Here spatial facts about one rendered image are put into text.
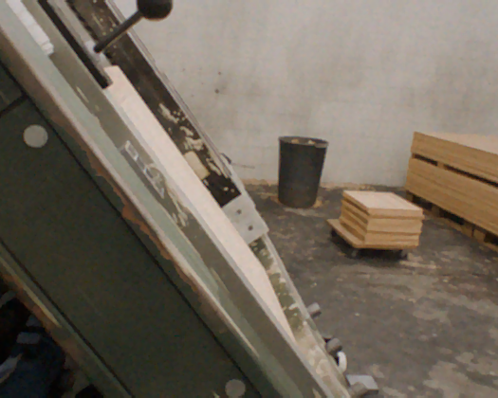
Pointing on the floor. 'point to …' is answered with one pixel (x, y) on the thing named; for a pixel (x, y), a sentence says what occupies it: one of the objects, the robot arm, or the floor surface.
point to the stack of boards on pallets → (466, 183)
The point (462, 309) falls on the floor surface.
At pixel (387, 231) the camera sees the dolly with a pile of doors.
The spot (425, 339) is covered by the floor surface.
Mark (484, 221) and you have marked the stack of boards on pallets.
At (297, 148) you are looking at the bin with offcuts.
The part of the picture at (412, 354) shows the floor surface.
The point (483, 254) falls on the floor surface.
